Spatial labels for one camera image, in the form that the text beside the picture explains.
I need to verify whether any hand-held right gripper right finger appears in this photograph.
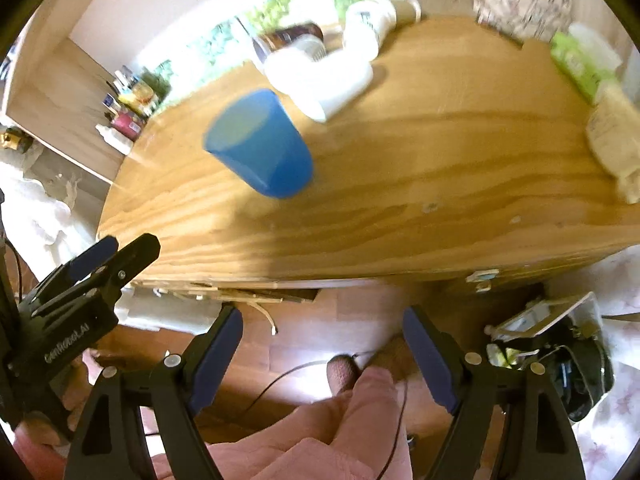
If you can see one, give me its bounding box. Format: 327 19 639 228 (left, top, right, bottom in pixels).
402 304 586 480

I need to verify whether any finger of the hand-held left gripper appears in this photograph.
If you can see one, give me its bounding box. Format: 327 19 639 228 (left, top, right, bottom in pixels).
20 236 120 307
75 233 162 311

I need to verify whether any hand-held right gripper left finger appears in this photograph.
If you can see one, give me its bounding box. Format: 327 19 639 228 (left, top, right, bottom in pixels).
64 304 245 480

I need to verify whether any blue plastic cup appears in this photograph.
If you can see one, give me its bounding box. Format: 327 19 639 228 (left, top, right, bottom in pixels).
202 88 315 200

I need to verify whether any brown paper cup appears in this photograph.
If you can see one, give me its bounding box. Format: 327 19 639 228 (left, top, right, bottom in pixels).
395 0 424 24

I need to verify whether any white crumpled cloth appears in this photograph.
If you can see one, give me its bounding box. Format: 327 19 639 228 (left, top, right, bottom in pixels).
0 145 101 281

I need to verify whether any person's brown socked foot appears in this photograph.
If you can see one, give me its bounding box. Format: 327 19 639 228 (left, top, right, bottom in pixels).
326 354 360 395

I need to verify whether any white open box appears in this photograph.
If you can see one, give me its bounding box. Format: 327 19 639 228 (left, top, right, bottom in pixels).
484 291 601 341

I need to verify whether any person's pink trouser leg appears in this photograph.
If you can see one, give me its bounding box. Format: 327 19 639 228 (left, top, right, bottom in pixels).
152 367 416 480

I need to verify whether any black bag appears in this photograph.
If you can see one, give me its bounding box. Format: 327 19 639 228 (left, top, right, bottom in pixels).
487 317 615 423

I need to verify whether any row of small bottles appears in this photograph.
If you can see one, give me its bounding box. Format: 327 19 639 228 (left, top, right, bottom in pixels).
95 66 173 151

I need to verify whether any wooden cabinet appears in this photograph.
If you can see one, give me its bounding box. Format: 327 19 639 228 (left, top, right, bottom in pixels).
0 0 151 186

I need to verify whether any white plastic jug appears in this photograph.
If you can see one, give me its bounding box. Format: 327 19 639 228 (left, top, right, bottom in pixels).
263 48 375 123

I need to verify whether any dark glass jar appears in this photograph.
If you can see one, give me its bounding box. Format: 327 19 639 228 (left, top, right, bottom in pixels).
251 22 326 67

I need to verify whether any green wipes packet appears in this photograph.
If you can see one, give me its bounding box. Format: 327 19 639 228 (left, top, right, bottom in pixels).
549 31 619 105

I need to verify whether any white bottle on table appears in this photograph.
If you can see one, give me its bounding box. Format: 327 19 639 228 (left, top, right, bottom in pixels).
342 0 398 60

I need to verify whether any white plastic lid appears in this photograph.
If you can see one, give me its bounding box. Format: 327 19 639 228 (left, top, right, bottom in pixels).
567 21 626 73

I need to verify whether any black floor cable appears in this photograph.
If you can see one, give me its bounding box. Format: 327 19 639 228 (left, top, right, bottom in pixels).
235 352 373 418

